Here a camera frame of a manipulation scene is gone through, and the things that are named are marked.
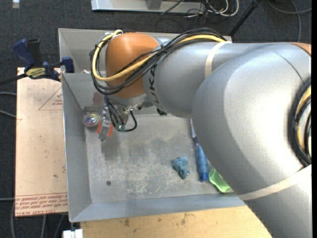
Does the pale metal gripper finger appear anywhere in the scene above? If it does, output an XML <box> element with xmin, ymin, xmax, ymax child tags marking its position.
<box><xmin>106</xmin><ymin>107</ymin><xmax>111</xmax><ymax>140</ymax></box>
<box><xmin>98</xmin><ymin>106</ymin><xmax>107</xmax><ymax>142</ymax></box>

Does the grey metal bin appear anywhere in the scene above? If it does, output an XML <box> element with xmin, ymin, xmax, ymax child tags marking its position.
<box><xmin>58</xmin><ymin>28</ymin><xmax>248</xmax><ymax>223</ymax></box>

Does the brown cardboard board red print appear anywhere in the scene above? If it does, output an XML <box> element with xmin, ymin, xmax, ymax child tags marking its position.
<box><xmin>14</xmin><ymin>67</ymin><xmax>69</xmax><ymax>218</ymax></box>

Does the blue toy animal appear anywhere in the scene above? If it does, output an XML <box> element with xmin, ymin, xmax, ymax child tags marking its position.
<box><xmin>172</xmin><ymin>156</ymin><xmax>191</xmax><ymax>180</ymax></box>

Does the green translucent plastic piece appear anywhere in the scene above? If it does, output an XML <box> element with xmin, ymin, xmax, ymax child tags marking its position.
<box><xmin>208</xmin><ymin>167</ymin><xmax>232</xmax><ymax>194</ymax></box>

